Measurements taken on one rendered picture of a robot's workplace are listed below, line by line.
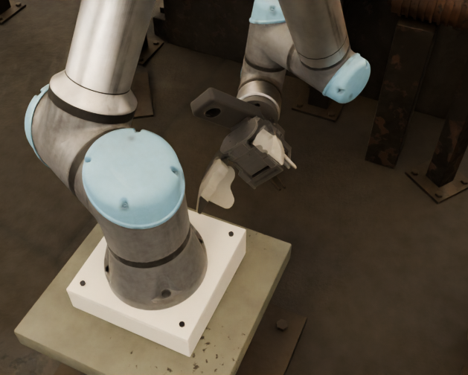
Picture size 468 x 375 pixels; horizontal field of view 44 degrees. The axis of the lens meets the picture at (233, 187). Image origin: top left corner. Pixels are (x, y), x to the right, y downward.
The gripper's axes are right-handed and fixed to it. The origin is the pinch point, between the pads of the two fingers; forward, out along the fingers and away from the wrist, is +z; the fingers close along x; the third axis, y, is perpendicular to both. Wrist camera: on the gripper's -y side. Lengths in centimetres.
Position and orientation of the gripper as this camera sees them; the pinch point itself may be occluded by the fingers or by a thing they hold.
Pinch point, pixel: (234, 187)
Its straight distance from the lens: 77.2
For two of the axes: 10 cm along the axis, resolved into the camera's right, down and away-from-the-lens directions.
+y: 6.7, 6.1, 4.3
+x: -7.4, 4.5, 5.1
